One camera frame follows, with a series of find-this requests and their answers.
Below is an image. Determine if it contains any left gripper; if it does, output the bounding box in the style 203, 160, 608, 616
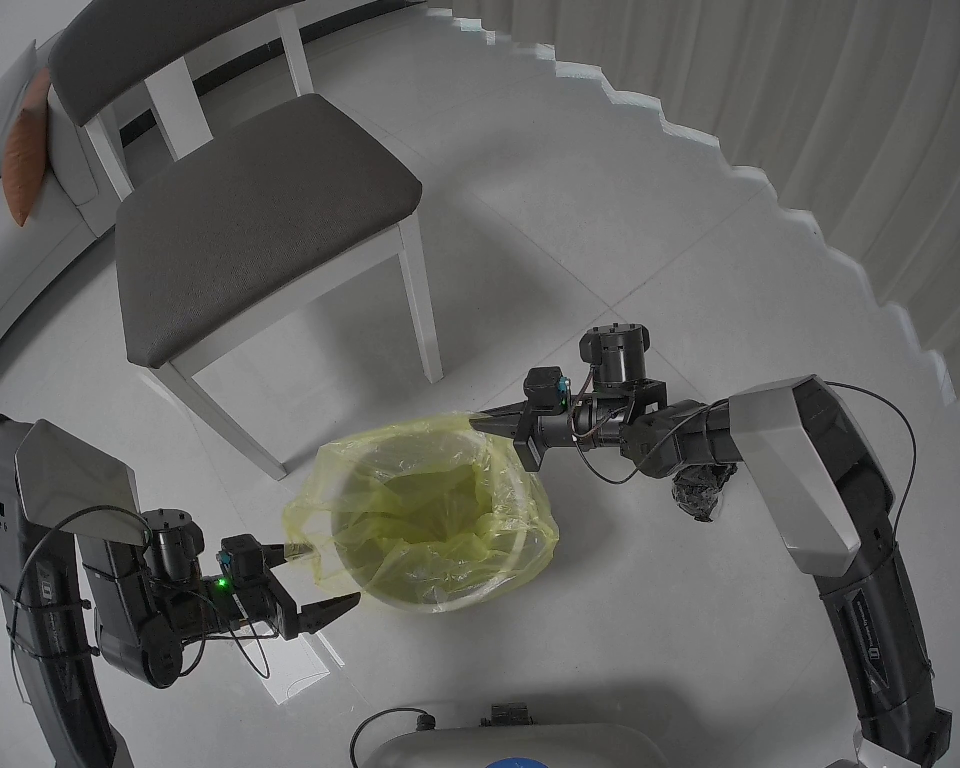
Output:
202, 543, 363, 643

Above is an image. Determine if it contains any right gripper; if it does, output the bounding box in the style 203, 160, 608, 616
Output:
470, 401, 601, 472

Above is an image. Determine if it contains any yellow plastic bag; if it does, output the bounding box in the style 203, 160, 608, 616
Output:
282, 410, 561, 618

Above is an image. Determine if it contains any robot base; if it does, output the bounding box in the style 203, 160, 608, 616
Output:
373, 701, 663, 768

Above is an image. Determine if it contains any white trash bin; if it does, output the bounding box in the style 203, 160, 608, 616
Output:
332, 427, 530, 615

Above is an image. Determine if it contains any crumpled black plastic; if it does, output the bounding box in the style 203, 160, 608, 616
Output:
669, 461, 741, 525

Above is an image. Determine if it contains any white chair grey seat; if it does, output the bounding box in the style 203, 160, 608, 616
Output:
48, 0, 445, 483

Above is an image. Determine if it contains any orange cushion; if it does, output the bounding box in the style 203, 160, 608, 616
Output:
3, 69, 55, 228

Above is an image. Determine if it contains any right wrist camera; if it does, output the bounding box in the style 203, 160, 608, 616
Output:
522, 365, 573, 416

